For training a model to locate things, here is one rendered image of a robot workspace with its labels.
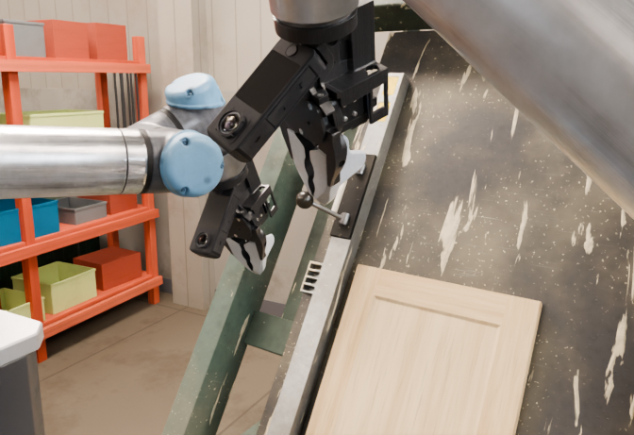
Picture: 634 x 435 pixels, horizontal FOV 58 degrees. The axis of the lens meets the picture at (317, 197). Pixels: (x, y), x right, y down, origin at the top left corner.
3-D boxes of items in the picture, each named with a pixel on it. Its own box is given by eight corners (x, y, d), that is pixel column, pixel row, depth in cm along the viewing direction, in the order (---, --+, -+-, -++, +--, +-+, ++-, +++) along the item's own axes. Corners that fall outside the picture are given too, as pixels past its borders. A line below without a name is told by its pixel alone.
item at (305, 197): (341, 229, 126) (290, 205, 120) (346, 213, 127) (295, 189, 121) (350, 228, 122) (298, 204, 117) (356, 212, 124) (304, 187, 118)
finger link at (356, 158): (375, 196, 62) (373, 125, 56) (332, 223, 60) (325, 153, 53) (356, 182, 64) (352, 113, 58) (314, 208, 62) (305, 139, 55)
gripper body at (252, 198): (280, 212, 98) (260, 154, 91) (255, 246, 92) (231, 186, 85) (244, 207, 101) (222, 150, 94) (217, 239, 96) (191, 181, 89)
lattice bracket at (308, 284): (306, 294, 127) (299, 291, 125) (316, 264, 129) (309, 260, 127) (321, 298, 125) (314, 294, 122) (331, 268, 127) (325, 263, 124)
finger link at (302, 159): (356, 182, 64) (352, 113, 58) (314, 208, 62) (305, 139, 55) (338, 170, 66) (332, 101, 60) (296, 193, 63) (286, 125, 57)
